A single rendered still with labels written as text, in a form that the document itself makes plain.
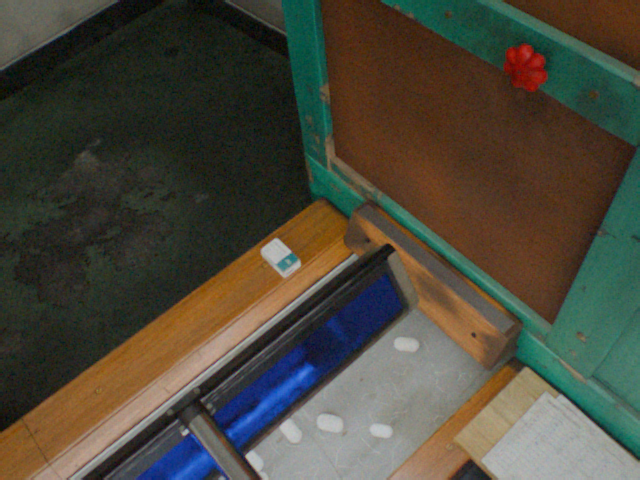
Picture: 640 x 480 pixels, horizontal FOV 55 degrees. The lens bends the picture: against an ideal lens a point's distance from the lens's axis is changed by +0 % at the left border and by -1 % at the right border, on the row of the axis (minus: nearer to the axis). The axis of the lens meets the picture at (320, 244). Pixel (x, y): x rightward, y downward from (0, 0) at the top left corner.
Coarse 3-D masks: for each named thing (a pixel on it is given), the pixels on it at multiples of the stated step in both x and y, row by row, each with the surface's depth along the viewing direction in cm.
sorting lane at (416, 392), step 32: (352, 256) 104; (416, 320) 96; (384, 352) 94; (416, 352) 93; (448, 352) 93; (192, 384) 93; (352, 384) 91; (384, 384) 91; (416, 384) 90; (448, 384) 90; (480, 384) 90; (352, 416) 88; (384, 416) 88; (416, 416) 88; (448, 416) 87; (256, 448) 87; (288, 448) 87; (320, 448) 86; (352, 448) 86; (384, 448) 86; (416, 448) 85
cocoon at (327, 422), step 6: (324, 414) 87; (330, 414) 87; (318, 420) 87; (324, 420) 86; (330, 420) 86; (336, 420) 86; (342, 420) 87; (318, 426) 87; (324, 426) 86; (330, 426) 86; (336, 426) 86; (342, 426) 86; (336, 432) 86
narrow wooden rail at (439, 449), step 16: (512, 368) 88; (496, 384) 87; (480, 400) 86; (464, 416) 85; (448, 432) 84; (432, 448) 83; (448, 448) 82; (416, 464) 82; (432, 464) 81; (448, 464) 81; (464, 464) 82
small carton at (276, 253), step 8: (264, 248) 101; (272, 248) 101; (280, 248) 101; (264, 256) 101; (272, 256) 100; (280, 256) 100; (288, 256) 100; (296, 256) 100; (272, 264) 100; (280, 264) 99; (288, 264) 99; (296, 264) 99; (280, 272) 99; (288, 272) 99
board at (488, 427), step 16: (512, 384) 85; (528, 384) 85; (544, 384) 85; (496, 400) 84; (512, 400) 84; (528, 400) 84; (480, 416) 83; (496, 416) 83; (512, 416) 83; (464, 432) 82; (480, 432) 82; (496, 432) 82; (464, 448) 81; (480, 448) 81; (480, 464) 80
